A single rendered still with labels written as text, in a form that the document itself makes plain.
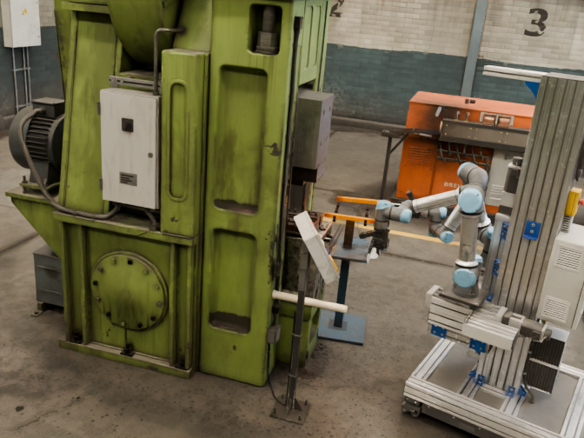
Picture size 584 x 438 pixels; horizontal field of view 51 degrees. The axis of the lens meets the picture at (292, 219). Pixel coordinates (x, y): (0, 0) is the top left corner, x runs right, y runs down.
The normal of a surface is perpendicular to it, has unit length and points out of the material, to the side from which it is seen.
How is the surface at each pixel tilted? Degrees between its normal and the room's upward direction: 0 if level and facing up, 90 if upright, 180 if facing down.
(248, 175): 89
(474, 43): 90
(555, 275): 90
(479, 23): 90
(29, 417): 0
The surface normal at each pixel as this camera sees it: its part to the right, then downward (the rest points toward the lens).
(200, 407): 0.08, -0.93
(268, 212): -0.28, 0.30
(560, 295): -0.54, 0.25
